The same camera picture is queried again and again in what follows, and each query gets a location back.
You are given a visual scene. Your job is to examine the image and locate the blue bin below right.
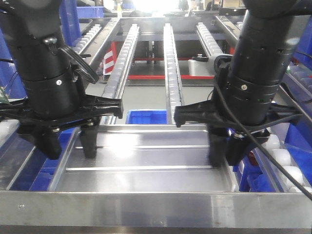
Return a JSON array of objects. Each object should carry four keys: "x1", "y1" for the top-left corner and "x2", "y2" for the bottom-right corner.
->
[{"x1": 233, "y1": 124, "x2": 312, "y2": 193}]

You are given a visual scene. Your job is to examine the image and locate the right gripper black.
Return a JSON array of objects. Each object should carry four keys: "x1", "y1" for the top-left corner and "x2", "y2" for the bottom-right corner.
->
[{"x1": 174, "y1": 100, "x2": 302, "y2": 167}]

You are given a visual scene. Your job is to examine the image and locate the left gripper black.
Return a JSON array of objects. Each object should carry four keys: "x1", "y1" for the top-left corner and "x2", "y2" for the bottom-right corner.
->
[{"x1": 0, "y1": 95, "x2": 123, "y2": 160}]

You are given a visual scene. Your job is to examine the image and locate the red floor frame bar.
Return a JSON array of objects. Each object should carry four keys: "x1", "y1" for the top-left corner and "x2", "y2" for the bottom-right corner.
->
[{"x1": 128, "y1": 75, "x2": 214, "y2": 80}]

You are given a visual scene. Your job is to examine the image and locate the silver ribbed metal tray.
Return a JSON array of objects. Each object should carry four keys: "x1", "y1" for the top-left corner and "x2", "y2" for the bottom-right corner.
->
[{"x1": 48, "y1": 124, "x2": 238, "y2": 193}]

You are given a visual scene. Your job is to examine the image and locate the blue bin below centre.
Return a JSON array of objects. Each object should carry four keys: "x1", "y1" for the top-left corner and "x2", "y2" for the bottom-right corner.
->
[{"x1": 126, "y1": 109, "x2": 167, "y2": 124}]

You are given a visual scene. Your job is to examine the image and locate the blue bin below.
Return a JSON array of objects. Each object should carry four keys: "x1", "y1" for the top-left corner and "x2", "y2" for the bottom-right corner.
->
[
  {"x1": 126, "y1": 109, "x2": 167, "y2": 124},
  {"x1": 233, "y1": 124, "x2": 312, "y2": 193},
  {"x1": 9, "y1": 126, "x2": 76, "y2": 191}
]

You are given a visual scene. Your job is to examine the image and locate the small blue bin background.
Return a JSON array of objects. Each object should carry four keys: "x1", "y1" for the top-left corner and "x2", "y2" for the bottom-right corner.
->
[{"x1": 77, "y1": 6, "x2": 104, "y2": 19}]

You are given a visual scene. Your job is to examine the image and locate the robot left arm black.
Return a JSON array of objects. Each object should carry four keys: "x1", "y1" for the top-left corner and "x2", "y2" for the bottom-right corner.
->
[{"x1": 0, "y1": 0, "x2": 122, "y2": 160}]

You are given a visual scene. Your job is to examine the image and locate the blue bin below left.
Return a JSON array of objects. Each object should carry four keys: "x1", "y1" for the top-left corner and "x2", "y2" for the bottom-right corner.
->
[{"x1": 9, "y1": 126, "x2": 76, "y2": 191}]

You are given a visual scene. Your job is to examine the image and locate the centre white roller track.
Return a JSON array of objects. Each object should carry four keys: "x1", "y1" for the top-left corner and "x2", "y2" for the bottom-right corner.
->
[{"x1": 163, "y1": 23, "x2": 184, "y2": 124}]

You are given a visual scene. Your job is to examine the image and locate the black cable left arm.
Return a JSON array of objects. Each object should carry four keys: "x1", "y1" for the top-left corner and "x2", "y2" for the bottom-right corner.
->
[{"x1": 57, "y1": 46, "x2": 99, "y2": 84}]

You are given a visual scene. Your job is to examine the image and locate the red white striped barrier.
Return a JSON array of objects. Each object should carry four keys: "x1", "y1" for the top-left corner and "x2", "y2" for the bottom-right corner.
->
[{"x1": 102, "y1": 42, "x2": 117, "y2": 76}]

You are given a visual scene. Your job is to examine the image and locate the left steel divider rail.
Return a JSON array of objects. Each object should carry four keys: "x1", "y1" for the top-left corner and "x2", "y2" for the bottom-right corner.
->
[{"x1": 81, "y1": 18, "x2": 120, "y2": 72}]

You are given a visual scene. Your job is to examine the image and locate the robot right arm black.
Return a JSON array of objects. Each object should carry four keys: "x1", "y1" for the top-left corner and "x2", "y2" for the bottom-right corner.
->
[{"x1": 174, "y1": 0, "x2": 312, "y2": 167}]

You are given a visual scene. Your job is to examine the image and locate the steel front shelf rail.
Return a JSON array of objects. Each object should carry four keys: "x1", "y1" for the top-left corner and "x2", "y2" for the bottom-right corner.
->
[{"x1": 0, "y1": 191, "x2": 312, "y2": 230}]

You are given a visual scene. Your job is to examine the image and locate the left-centre white roller track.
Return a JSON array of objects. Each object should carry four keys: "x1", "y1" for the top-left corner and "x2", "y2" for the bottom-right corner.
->
[{"x1": 99, "y1": 23, "x2": 140, "y2": 125}]

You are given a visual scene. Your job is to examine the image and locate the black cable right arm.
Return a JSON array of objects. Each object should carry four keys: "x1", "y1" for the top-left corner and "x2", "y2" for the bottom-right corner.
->
[{"x1": 213, "y1": 54, "x2": 312, "y2": 200}]

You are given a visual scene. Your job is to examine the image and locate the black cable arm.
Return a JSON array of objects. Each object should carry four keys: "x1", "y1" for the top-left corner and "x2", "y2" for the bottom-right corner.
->
[
  {"x1": 57, "y1": 46, "x2": 99, "y2": 84},
  {"x1": 213, "y1": 54, "x2": 312, "y2": 200}
]

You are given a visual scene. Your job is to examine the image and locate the right-centre white roller track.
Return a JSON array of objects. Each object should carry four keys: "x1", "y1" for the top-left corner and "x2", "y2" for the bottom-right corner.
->
[{"x1": 196, "y1": 22, "x2": 223, "y2": 57}]

